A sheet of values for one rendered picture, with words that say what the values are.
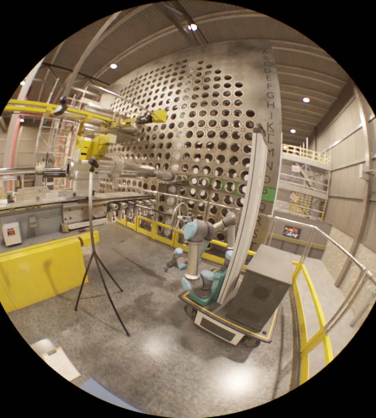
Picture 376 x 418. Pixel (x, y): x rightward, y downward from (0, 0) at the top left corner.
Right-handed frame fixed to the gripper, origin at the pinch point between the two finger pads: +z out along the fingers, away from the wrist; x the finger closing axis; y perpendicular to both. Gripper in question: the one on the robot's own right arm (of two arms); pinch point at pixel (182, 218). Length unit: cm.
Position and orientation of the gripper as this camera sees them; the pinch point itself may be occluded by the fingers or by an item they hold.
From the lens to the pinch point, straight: 177.6
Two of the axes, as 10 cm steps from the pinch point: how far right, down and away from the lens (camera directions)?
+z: -8.7, -2.1, 4.4
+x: 4.9, -5.1, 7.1
